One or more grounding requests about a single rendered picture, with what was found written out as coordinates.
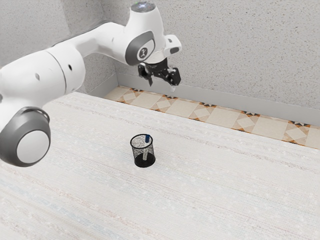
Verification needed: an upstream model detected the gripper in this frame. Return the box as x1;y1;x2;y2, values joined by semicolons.
137;58;182;92

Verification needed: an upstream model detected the white pen with blue cap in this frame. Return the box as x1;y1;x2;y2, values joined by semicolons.
142;134;151;161

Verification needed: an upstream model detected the black mesh pen holder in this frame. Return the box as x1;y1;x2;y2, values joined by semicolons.
129;134;157;169

